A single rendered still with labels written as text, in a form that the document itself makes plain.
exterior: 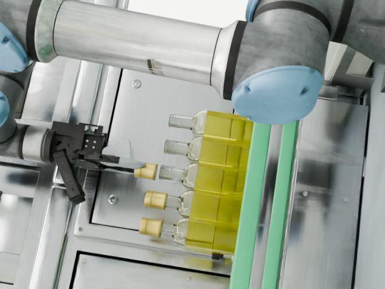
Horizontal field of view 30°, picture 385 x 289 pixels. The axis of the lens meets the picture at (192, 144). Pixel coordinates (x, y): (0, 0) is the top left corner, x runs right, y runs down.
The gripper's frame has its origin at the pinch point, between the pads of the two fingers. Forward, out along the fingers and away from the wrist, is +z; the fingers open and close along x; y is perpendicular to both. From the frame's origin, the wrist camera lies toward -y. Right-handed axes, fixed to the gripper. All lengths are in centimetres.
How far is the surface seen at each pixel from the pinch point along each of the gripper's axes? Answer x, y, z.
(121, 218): 12.5, -8.6, -3.6
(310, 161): -15.4, 2.7, 33.3
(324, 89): -15.1, 17.6, 34.3
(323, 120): -15.2, 11.2, 34.9
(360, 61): -23.0, 20.9, 39.2
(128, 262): 15.8, -17.6, -0.8
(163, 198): -1.5, -5.5, 6.1
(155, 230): -1.6, -12.3, 5.7
